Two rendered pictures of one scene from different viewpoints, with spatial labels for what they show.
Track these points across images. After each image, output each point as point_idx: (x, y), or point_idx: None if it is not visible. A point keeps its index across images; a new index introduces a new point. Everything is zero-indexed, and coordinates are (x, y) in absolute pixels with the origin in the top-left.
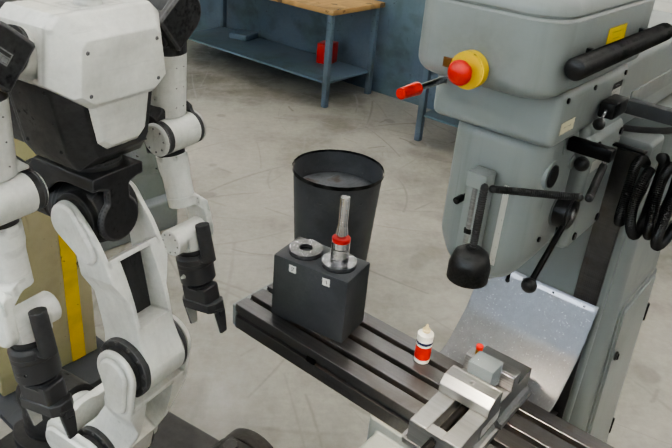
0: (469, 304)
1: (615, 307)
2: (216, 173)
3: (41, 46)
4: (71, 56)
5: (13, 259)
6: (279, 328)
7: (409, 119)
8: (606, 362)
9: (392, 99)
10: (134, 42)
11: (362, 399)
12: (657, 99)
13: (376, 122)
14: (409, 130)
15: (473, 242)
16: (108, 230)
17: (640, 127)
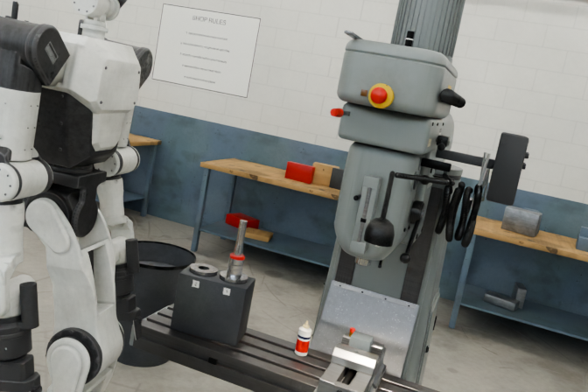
0: (322, 317)
1: (428, 305)
2: (15, 276)
3: (72, 57)
4: (94, 67)
5: (16, 234)
6: (181, 338)
7: (183, 235)
8: (422, 353)
9: (165, 220)
10: (128, 70)
11: (262, 385)
12: (441, 159)
13: (156, 237)
14: (185, 243)
15: (384, 213)
16: (79, 225)
17: (437, 174)
